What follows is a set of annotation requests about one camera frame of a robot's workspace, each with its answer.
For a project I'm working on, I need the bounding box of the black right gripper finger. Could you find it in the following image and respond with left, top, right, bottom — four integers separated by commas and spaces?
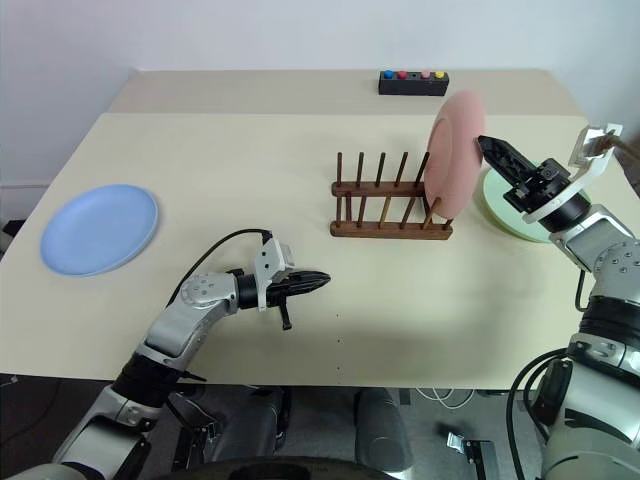
477, 134, 541, 177
477, 141, 531, 189

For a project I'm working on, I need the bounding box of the black folded bracket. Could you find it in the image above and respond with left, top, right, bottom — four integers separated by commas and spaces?
168, 389, 224, 472

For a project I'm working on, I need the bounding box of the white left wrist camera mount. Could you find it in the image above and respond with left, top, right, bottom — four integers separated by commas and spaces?
252, 238, 297, 312

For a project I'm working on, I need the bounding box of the dark grey rounded cylinder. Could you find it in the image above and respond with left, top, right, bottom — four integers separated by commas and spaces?
218, 387, 293, 459
355, 388, 415, 472

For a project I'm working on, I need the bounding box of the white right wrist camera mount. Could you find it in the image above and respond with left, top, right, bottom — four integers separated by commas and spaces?
519, 123, 624, 224

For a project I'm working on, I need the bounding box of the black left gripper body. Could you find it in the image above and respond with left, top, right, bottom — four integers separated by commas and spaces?
264, 272, 297, 332

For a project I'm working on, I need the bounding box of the wooden dish rack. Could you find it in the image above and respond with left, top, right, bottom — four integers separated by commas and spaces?
329, 151, 456, 242

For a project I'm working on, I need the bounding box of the metal clamp bracket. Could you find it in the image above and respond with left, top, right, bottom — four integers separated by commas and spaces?
444, 430, 496, 464

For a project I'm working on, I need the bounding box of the black button box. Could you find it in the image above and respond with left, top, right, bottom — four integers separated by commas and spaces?
377, 70, 450, 98

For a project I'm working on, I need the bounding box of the pink plate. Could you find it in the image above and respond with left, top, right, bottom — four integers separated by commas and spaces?
423, 90, 488, 222

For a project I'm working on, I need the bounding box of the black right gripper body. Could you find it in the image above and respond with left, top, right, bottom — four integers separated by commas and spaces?
501, 158, 574, 214

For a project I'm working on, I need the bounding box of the green plate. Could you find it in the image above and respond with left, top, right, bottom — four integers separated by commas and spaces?
480, 167, 557, 245

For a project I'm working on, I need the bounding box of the white floor cable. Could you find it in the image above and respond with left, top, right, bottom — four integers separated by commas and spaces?
418, 387, 477, 412

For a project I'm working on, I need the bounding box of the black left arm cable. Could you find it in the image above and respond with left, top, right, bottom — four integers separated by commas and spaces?
166, 228, 274, 306

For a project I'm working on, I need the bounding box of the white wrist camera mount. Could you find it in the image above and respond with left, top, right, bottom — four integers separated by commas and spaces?
519, 123, 624, 224
252, 238, 297, 312

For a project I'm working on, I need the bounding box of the blue plate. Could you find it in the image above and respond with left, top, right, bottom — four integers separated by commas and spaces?
39, 183, 161, 278

